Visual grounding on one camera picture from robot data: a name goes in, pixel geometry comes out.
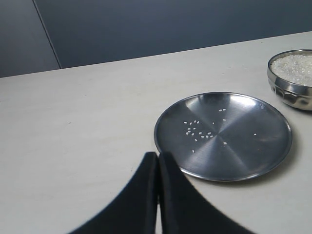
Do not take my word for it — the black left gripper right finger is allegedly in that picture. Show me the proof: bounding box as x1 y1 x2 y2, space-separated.
159 153 252 234

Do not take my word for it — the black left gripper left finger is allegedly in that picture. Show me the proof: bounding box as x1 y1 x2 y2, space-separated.
71 152 159 234

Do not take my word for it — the steel bowl of rice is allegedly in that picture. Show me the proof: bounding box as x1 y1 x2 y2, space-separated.
267 49 312 111

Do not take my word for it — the round steel plate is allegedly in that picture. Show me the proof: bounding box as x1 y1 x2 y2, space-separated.
154 92 293 182

